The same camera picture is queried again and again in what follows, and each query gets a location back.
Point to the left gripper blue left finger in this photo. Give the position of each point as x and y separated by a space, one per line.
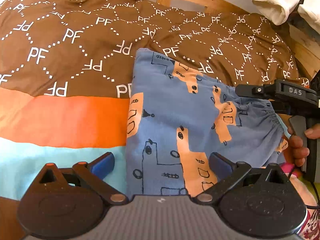
103 165

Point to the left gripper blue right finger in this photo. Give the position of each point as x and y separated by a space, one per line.
220 163

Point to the blue printed kids pants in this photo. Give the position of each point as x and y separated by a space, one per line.
179 116

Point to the person's right hand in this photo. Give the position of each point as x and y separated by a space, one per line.
296 153

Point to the white hanging garment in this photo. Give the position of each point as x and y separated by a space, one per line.
278 11

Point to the brown PF patchwork duvet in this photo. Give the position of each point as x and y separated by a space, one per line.
66 83

